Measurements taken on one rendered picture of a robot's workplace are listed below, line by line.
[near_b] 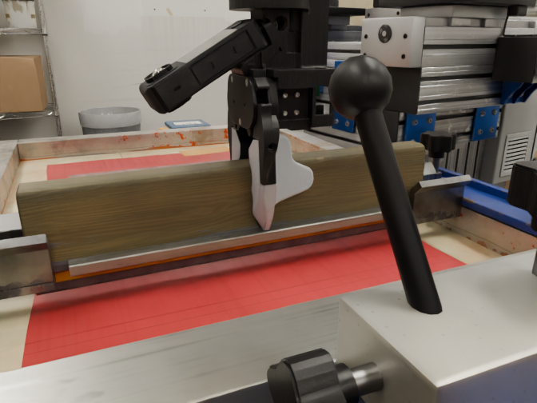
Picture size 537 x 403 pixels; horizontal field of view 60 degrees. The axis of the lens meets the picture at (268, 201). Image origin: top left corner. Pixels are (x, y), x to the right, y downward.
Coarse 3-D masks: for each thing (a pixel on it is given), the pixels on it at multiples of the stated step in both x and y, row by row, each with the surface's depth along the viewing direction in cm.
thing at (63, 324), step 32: (96, 160) 89; (128, 160) 89; (160, 160) 89; (96, 288) 43; (128, 288) 43; (160, 288) 43; (192, 288) 43; (224, 288) 43; (256, 288) 43; (32, 320) 38; (64, 320) 38; (96, 320) 38; (128, 320) 38; (160, 320) 38; (192, 320) 38; (224, 320) 38; (32, 352) 34; (64, 352) 34
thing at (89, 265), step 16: (288, 224) 47; (304, 224) 47; (320, 224) 47; (336, 224) 48; (352, 224) 49; (192, 240) 43; (208, 240) 43; (224, 240) 43; (240, 240) 44; (256, 240) 45; (96, 256) 40; (112, 256) 40; (128, 256) 40; (144, 256) 41; (160, 256) 41; (176, 256) 42; (80, 272) 39; (96, 272) 40
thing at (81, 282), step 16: (384, 224) 54; (288, 240) 49; (304, 240) 50; (320, 240) 51; (208, 256) 46; (224, 256) 47; (240, 256) 47; (112, 272) 43; (128, 272) 43; (144, 272) 44; (64, 288) 41
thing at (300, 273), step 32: (192, 160) 89; (224, 160) 89; (256, 256) 50; (288, 256) 50; (320, 256) 50; (352, 256) 50; (384, 256) 50; (448, 256) 50; (288, 288) 43; (320, 288) 43; (352, 288) 43
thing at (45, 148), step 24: (0, 144) 86; (24, 144) 88; (48, 144) 89; (72, 144) 91; (96, 144) 93; (120, 144) 94; (144, 144) 96; (168, 144) 98; (192, 144) 100; (216, 144) 102; (312, 144) 87; (0, 168) 70; (0, 192) 63; (480, 216) 52; (480, 240) 52; (504, 240) 49; (528, 240) 47
